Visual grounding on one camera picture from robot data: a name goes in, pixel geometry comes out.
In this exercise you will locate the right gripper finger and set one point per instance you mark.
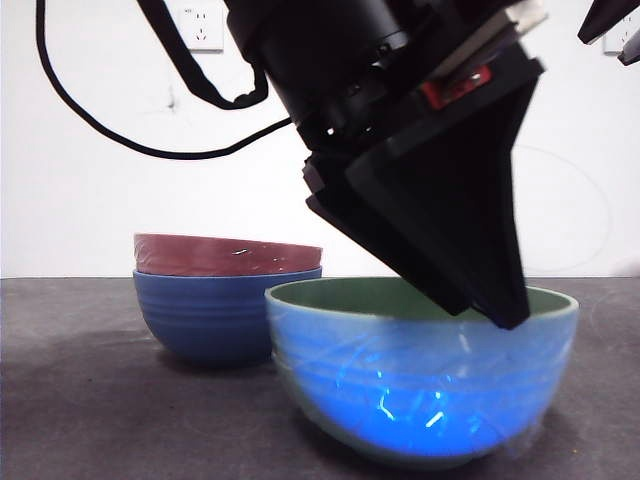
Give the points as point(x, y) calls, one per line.
point(632, 54)
point(602, 20)

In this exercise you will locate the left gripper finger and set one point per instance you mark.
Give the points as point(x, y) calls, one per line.
point(465, 220)
point(380, 235)

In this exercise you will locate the green ribbed bowl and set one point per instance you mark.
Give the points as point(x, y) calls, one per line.
point(370, 360)

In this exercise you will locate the red ribbed bowl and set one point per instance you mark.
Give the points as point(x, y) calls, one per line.
point(200, 255)

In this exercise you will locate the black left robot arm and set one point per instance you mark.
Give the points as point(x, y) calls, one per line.
point(325, 50)

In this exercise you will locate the blue ribbed bowl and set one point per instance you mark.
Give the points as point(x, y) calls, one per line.
point(200, 315)

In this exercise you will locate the white wall socket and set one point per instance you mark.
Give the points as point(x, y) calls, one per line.
point(612, 44)
point(207, 35)

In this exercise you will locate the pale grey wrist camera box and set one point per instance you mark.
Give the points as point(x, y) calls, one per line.
point(530, 12)

